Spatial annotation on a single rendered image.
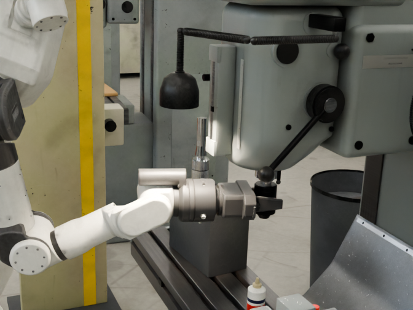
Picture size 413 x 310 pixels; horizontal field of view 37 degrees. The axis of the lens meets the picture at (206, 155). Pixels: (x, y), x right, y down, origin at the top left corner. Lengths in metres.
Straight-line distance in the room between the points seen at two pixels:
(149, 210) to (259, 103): 0.30
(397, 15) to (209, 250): 0.73
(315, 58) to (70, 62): 1.84
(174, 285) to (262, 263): 2.24
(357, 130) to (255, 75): 0.23
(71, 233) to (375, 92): 0.65
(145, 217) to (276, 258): 2.69
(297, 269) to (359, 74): 2.66
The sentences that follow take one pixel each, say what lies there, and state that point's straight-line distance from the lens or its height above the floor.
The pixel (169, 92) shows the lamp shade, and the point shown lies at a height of 1.48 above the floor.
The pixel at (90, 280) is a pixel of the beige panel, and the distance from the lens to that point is 3.23.
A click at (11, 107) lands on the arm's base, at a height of 1.43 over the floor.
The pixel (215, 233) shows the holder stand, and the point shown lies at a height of 1.05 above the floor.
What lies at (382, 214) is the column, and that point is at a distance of 1.60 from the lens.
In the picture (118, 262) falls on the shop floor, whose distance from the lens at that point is 3.77.
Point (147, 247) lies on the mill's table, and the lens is 1.79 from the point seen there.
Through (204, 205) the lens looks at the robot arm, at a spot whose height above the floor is 1.24.
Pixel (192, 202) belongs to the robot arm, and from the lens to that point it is 1.24.
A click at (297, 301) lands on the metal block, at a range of 1.27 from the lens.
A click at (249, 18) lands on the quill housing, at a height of 1.60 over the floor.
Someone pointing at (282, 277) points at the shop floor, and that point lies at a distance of 3.67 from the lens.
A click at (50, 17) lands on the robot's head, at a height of 1.59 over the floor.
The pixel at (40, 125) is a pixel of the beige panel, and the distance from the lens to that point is 2.91.
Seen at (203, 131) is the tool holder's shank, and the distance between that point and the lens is 1.65.
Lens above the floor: 1.69
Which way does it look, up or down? 17 degrees down
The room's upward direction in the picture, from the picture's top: 2 degrees clockwise
